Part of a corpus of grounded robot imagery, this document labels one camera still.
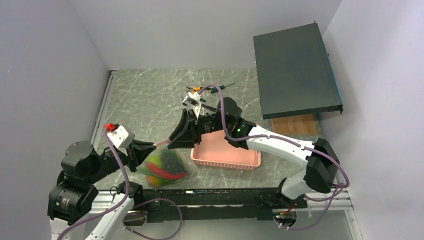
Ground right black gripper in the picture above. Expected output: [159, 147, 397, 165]
[166, 109, 231, 150]

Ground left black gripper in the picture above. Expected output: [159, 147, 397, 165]
[85, 137, 156, 183]

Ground clear zip top bag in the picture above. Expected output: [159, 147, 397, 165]
[134, 139, 195, 188]

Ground dark grape bunch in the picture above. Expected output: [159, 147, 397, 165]
[160, 149, 187, 170]

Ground red chili pepper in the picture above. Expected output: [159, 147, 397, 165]
[146, 163, 189, 180]

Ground pink plastic basket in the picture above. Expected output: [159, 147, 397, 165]
[190, 130, 261, 171]

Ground green red mango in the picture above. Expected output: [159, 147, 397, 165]
[145, 175, 170, 188]

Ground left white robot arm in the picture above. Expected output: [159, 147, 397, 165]
[47, 140, 157, 240]

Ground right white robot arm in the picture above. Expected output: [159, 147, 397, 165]
[167, 97, 340, 208]

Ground black hammer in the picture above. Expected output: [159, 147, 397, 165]
[201, 103, 217, 112]

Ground wooden board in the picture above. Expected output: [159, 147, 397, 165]
[271, 114, 319, 136]

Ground dark green metal box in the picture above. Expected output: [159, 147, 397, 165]
[253, 22, 344, 120]

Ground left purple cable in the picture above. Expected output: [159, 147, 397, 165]
[56, 123, 184, 240]

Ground orange handled pliers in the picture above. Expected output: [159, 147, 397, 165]
[185, 86, 206, 103]

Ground green handled screwdriver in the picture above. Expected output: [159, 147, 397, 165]
[210, 82, 235, 93]

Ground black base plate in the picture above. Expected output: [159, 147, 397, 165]
[143, 187, 308, 223]

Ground aluminium frame rail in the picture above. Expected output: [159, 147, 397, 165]
[52, 187, 365, 240]

